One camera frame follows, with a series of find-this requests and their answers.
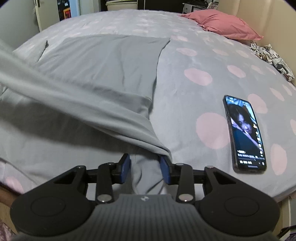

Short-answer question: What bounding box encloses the grey long-sleeve garment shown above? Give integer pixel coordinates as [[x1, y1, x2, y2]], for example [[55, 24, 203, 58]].
[[1, 35, 170, 194]]

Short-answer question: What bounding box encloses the black smartphone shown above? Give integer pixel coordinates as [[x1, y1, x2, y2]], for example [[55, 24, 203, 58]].
[[223, 95, 267, 174]]

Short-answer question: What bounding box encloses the grey pink-dotted bed sheet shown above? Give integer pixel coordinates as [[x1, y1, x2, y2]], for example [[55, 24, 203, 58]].
[[1, 11, 295, 201]]

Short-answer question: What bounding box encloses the patterned black-white cloth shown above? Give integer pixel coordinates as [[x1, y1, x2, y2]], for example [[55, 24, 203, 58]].
[[250, 41, 295, 82]]

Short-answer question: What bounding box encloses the pink pillow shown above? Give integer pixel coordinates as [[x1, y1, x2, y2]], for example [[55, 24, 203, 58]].
[[180, 9, 263, 41]]

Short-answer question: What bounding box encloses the white nightstand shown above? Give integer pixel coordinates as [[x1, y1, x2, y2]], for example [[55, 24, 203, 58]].
[[183, 1, 219, 14]]

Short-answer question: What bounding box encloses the cream storage box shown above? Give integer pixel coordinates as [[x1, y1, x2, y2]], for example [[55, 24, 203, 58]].
[[106, 0, 137, 11]]

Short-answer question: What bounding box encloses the white door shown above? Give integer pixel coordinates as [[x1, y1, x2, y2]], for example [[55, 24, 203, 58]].
[[34, 0, 60, 32]]

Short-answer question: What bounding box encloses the beige padded headboard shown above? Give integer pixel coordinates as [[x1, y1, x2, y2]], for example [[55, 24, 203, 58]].
[[218, 0, 296, 73]]

